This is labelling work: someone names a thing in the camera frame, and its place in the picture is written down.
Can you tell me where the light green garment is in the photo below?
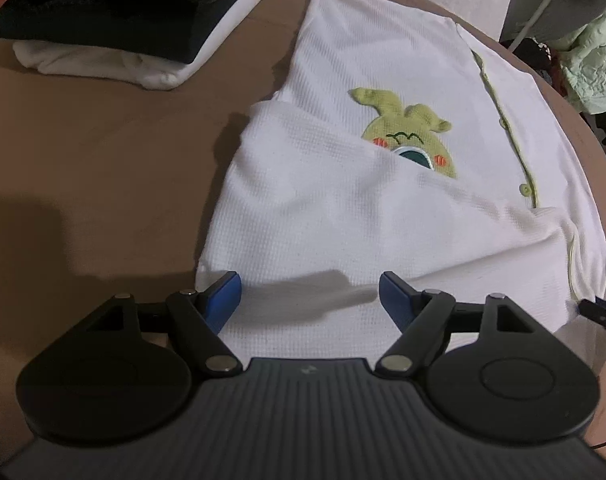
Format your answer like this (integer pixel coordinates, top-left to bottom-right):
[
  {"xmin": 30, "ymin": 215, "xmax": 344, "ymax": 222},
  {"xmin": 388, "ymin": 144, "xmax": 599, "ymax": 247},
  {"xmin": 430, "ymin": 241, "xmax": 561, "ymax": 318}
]
[{"xmin": 557, "ymin": 12, "xmax": 606, "ymax": 116}]

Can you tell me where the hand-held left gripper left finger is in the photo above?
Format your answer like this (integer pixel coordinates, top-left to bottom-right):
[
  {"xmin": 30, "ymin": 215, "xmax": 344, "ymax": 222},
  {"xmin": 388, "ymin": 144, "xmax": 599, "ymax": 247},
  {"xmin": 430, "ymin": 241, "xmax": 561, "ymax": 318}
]
[{"xmin": 85, "ymin": 271, "xmax": 244, "ymax": 376}]

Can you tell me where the cream waffle shirt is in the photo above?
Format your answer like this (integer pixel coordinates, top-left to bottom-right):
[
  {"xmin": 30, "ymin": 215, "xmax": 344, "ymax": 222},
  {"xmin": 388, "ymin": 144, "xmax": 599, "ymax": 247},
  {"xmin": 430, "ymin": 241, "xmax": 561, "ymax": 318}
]
[{"xmin": 195, "ymin": 0, "xmax": 606, "ymax": 361}]

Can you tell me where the white folded garment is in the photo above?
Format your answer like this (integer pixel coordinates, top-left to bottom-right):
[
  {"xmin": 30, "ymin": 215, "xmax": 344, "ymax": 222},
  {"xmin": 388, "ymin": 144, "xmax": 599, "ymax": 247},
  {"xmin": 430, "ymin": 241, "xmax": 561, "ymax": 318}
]
[{"xmin": 13, "ymin": 0, "xmax": 316, "ymax": 92}]

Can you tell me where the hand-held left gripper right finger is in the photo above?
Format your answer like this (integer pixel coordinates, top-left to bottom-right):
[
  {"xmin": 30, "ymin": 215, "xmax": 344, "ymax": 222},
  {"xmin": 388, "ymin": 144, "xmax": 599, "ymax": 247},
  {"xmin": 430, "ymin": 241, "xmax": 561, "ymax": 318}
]
[{"xmin": 375, "ymin": 271, "xmax": 534, "ymax": 377}]

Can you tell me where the black folded garment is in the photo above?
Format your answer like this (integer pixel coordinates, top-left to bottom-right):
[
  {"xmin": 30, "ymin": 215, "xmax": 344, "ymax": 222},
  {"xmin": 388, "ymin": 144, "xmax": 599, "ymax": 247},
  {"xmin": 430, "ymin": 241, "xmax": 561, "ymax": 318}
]
[{"xmin": 0, "ymin": 0, "xmax": 234, "ymax": 61}]

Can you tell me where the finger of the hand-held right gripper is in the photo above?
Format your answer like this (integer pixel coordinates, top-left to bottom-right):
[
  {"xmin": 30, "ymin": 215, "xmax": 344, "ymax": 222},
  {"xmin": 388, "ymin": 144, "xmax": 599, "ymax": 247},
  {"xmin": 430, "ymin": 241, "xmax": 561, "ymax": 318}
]
[{"xmin": 577, "ymin": 297, "xmax": 606, "ymax": 338}]

